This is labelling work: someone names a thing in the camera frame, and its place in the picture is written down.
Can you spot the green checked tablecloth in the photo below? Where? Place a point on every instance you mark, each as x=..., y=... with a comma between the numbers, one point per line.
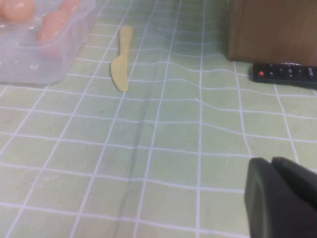
x=173, y=148

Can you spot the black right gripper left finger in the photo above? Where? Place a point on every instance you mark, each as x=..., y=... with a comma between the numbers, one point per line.
x=267, y=203

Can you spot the brown cardboard box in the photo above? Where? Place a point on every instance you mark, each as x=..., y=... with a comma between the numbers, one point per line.
x=272, y=29

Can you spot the clear plastic egg box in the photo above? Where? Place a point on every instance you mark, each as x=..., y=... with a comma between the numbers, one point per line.
x=49, y=72

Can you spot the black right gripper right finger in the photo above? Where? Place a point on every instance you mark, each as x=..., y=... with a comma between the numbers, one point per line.
x=299, y=178

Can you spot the orange plastic egg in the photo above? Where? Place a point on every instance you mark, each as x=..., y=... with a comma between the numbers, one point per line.
x=71, y=5
x=53, y=23
x=17, y=8

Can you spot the yellow plastic knife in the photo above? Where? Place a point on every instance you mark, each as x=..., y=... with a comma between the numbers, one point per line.
x=120, y=74

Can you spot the black remote control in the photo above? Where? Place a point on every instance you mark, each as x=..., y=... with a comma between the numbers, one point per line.
x=284, y=77

